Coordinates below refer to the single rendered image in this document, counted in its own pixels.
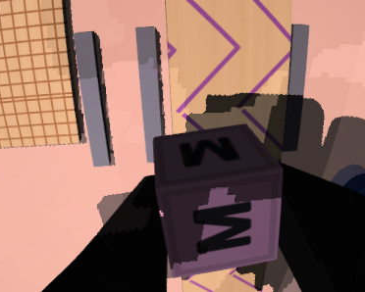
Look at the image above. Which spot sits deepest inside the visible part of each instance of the dark navy cylinder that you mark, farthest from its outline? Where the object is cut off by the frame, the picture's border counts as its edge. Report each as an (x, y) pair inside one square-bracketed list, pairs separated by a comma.
[(356, 184)]

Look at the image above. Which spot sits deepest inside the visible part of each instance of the dark purple cube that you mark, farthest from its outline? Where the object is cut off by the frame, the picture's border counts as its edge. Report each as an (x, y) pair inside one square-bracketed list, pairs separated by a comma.
[(220, 196)]

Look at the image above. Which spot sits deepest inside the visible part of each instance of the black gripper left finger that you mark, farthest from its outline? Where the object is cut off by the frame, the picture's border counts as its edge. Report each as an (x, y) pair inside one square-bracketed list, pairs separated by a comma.
[(128, 254)]

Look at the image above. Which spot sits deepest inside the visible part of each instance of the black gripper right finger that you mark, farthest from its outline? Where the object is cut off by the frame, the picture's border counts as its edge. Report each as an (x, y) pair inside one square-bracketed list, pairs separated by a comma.
[(322, 233)]

